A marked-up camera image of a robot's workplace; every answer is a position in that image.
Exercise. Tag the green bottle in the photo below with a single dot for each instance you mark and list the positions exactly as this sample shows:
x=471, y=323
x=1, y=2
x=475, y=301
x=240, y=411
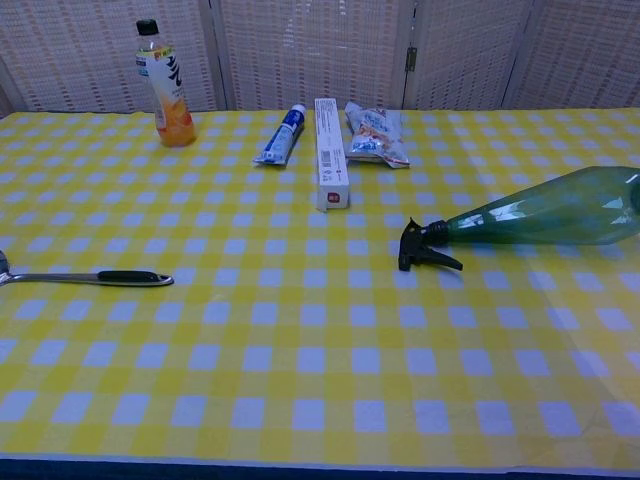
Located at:
x=550, y=215

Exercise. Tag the orange juice bottle black cap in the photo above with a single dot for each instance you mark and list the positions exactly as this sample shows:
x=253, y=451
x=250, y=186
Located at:
x=170, y=115

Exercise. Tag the long white cardboard box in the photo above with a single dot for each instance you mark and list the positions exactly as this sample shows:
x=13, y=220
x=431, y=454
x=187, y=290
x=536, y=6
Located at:
x=330, y=160

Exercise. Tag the blue white toothpaste tube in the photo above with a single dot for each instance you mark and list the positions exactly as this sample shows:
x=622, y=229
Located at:
x=280, y=140

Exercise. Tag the yellow white checked tablecloth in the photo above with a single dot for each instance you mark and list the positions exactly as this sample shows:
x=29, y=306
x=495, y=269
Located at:
x=300, y=350

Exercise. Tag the white snack bag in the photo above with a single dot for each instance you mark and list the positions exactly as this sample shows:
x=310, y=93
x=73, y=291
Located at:
x=375, y=135

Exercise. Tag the woven folding screen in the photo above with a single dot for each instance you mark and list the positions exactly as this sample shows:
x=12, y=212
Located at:
x=310, y=50

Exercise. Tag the brass screen hinge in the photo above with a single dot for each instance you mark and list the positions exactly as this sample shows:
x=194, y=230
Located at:
x=411, y=58

